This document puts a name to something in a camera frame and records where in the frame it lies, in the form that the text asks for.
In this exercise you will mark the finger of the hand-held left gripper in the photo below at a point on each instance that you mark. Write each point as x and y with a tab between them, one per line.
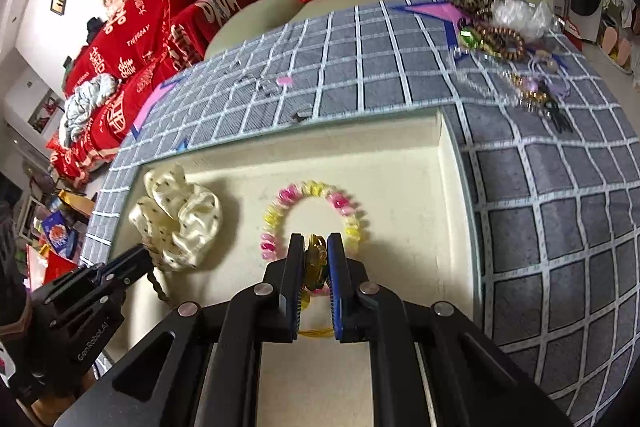
132	276
130	257

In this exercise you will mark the pink slippers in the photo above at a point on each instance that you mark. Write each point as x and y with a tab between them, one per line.
617	49

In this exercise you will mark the cream polka dot scrunchie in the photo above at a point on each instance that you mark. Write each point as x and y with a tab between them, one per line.
185	217

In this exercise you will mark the grey checked blanket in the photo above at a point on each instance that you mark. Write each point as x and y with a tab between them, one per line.
550	207

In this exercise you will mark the red printed bedspread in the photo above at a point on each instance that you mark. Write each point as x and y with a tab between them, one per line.
130	57

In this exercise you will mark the pink paper strip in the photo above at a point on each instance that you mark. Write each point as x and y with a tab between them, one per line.
155	102

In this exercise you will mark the grey white twisted cloth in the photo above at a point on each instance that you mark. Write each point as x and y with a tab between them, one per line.
85	107

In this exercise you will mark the small dark framed picture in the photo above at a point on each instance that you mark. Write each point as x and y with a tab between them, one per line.
59	1

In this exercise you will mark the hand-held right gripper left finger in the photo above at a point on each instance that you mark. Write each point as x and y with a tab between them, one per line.
299	259

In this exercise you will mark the green gem hair clip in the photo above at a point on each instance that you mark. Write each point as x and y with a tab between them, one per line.
470	38

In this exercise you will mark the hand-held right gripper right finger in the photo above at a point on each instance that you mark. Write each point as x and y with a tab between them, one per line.
334	267

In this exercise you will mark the cream rectangular tray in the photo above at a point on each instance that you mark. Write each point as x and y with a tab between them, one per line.
400	187

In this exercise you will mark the blue printed box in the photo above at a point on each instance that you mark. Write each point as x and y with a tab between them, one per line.
60	232

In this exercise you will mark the red gift bags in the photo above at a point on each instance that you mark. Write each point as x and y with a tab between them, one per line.
50	267

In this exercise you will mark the pink paper triangle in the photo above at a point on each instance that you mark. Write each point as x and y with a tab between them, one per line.
435	9

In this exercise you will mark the black tassel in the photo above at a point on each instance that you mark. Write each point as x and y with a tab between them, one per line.
557	117

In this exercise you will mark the clear plastic bag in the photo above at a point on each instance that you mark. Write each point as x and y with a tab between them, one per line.
520	19

